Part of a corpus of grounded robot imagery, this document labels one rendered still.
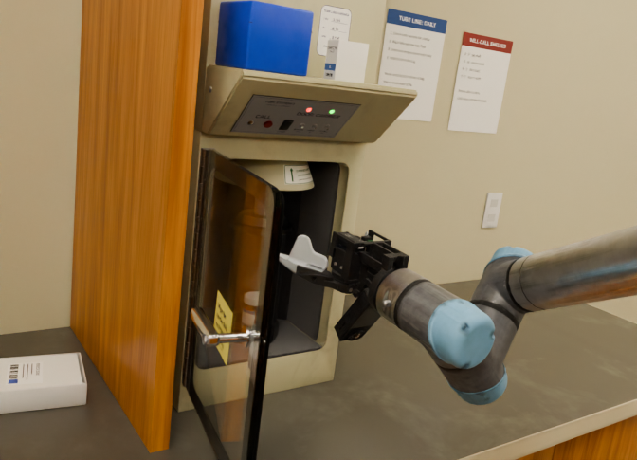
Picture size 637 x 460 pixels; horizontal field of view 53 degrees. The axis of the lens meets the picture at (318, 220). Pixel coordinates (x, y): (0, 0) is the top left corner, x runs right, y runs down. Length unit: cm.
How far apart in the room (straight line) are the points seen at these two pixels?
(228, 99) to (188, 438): 53
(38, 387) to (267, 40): 65
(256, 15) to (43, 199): 67
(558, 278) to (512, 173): 134
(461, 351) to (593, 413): 67
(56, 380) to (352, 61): 70
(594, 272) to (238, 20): 56
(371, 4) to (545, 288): 56
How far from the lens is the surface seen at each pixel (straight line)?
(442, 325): 78
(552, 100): 224
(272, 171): 109
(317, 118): 100
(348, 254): 91
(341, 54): 101
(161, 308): 94
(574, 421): 136
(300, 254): 96
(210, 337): 76
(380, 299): 86
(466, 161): 198
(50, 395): 115
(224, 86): 92
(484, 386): 89
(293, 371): 122
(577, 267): 81
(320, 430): 113
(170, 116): 88
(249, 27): 89
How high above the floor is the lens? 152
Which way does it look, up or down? 13 degrees down
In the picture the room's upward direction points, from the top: 7 degrees clockwise
